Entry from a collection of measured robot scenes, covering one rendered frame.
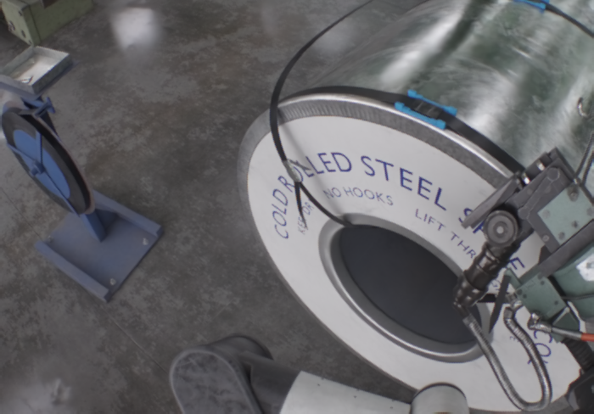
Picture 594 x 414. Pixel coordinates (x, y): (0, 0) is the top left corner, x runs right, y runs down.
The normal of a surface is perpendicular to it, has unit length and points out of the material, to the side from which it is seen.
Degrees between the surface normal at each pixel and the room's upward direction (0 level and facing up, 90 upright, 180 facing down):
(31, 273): 0
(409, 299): 9
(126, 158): 0
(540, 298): 58
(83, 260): 0
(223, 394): 34
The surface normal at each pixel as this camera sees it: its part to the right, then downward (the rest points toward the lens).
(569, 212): -0.50, 0.20
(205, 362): -0.19, -0.14
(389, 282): 0.30, -0.37
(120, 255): -0.07, -0.66
